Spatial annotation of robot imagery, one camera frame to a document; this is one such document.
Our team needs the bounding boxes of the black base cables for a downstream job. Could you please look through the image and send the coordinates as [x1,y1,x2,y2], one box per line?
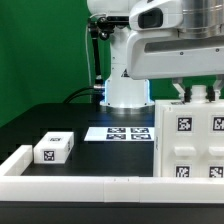
[63,87,101,104]

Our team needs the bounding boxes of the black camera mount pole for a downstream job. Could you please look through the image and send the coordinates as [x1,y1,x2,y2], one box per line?
[88,18,104,87]

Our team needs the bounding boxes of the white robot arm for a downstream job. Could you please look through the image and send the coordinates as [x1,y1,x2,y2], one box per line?
[87,0,224,108]

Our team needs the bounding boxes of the white cabinet top block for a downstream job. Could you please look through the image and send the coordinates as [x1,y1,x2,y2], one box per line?
[33,132,74,164]

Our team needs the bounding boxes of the white marker sheet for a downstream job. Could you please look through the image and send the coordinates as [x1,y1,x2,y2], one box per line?
[84,127,154,141]

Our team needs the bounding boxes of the white cabinet body box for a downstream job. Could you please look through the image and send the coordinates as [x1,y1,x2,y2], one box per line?
[153,84,224,179]

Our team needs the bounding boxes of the white table border fence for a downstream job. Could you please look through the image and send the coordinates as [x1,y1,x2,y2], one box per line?
[0,145,224,204]

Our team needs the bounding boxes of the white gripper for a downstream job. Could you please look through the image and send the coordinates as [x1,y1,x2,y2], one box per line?
[127,30,224,101]

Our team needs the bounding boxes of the white cabinet door panel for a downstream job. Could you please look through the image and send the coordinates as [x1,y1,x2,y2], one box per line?
[161,107,204,178]
[205,106,224,178]

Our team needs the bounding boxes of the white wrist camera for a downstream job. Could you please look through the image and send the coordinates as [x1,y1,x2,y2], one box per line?
[129,0,183,31]

